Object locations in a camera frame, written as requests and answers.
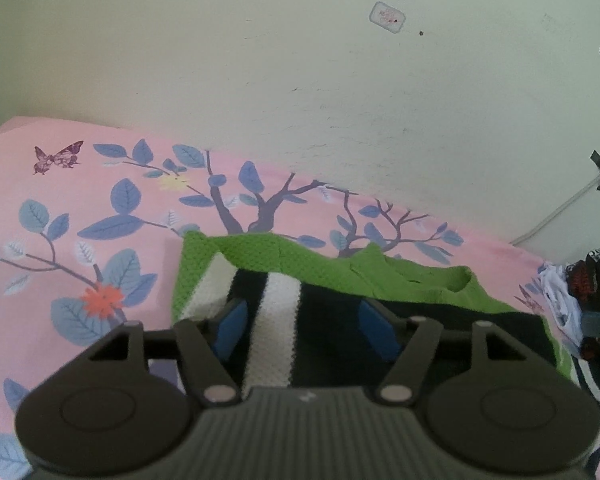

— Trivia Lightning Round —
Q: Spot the white wall cable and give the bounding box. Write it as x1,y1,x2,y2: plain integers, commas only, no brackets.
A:
510,177,600,246

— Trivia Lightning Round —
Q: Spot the white patterned cloth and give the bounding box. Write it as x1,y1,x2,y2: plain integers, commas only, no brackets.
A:
536,261,587,357

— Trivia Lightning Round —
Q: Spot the green black white knitted sweater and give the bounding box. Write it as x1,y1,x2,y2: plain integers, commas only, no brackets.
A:
171,230,600,413

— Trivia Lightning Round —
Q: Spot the white wall sticker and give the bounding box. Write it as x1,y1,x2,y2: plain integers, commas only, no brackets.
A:
369,1,407,34

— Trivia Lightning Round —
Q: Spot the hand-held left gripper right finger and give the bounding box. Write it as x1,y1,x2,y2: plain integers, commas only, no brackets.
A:
357,297,533,406

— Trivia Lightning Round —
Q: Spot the pink floral bedsheet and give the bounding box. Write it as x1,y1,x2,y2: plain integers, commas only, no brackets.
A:
0,116,600,480

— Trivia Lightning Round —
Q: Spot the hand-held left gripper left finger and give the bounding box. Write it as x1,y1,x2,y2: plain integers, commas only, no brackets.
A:
87,297,251,406

